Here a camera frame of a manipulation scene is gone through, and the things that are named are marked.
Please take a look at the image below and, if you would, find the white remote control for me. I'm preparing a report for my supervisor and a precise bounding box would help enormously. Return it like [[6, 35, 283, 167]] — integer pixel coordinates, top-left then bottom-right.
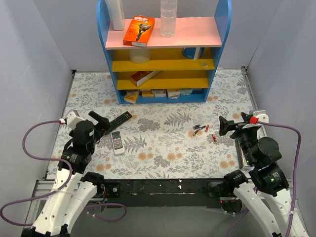
[[111, 131, 125, 156]]

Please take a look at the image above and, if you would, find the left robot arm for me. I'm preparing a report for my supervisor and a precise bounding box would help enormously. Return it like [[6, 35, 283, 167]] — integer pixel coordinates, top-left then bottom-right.
[[22, 110, 111, 237]]

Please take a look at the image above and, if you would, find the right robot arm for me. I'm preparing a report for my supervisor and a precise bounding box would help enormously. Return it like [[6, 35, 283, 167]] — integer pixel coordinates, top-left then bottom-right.
[[210, 110, 308, 237]]

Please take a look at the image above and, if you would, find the black remote control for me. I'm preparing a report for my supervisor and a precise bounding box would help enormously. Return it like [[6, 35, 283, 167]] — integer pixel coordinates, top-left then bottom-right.
[[104, 111, 132, 135]]

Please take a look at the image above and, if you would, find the red battery lower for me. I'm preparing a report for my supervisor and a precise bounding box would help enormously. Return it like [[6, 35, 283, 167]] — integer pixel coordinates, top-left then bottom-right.
[[212, 134, 217, 142]]

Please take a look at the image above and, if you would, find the yellow small box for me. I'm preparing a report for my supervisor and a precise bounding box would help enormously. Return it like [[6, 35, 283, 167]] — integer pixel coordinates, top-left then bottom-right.
[[124, 90, 140, 104]]

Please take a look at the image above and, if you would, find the floral table mat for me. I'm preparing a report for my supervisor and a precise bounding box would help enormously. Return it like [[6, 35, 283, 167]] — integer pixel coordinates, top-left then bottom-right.
[[46, 69, 264, 180]]

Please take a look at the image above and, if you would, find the light blue small box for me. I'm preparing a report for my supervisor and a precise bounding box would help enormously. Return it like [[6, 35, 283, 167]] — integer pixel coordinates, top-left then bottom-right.
[[180, 88, 193, 96]]

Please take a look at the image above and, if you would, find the red white long box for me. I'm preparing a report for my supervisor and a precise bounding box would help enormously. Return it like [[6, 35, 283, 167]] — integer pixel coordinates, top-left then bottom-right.
[[130, 71, 161, 87]]

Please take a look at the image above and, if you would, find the white plastic cup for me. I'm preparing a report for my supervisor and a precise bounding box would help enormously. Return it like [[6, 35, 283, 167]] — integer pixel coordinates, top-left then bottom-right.
[[129, 48, 152, 64]]

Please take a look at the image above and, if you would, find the blue white can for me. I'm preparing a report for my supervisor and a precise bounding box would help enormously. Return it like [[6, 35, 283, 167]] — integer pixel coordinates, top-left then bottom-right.
[[182, 47, 204, 60]]

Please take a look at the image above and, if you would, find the blue shelf unit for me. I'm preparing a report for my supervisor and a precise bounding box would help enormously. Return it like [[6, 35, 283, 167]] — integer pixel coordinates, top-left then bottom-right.
[[96, 0, 232, 104]]

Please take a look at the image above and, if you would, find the orange razor box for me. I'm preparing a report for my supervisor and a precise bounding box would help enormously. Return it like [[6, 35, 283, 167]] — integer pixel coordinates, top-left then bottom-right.
[[123, 15, 155, 47]]

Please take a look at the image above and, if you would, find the white bottle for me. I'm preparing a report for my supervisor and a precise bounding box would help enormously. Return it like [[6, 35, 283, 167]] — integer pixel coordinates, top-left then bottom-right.
[[107, 0, 125, 31]]

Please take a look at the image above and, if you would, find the clear plastic bottle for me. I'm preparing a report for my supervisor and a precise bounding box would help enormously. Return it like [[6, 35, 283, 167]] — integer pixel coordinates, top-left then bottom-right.
[[160, 0, 178, 37]]

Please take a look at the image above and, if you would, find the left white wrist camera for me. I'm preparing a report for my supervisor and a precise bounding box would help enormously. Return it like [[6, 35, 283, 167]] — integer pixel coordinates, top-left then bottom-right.
[[59, 109, 85, 130]]

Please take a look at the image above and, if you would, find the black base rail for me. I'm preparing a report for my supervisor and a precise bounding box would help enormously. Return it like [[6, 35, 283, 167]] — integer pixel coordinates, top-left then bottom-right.
[[101, 178, 235, 208]]

